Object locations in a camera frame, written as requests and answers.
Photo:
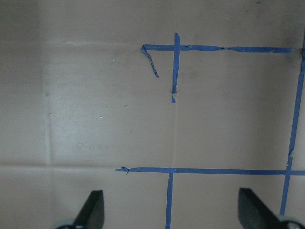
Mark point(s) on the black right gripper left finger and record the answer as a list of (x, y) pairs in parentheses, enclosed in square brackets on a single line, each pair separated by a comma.
[(91, 215)]

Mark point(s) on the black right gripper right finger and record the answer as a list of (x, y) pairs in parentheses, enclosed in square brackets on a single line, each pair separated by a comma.
[(254, 214)]

